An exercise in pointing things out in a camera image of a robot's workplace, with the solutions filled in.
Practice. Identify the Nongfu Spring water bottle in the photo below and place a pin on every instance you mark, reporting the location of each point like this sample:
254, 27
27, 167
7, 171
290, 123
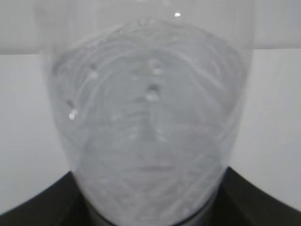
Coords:
147, 98

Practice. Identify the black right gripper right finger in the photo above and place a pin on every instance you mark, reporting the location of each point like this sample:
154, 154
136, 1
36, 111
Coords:
240, 203

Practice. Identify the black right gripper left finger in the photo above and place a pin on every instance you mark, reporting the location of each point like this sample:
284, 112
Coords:
62, 204

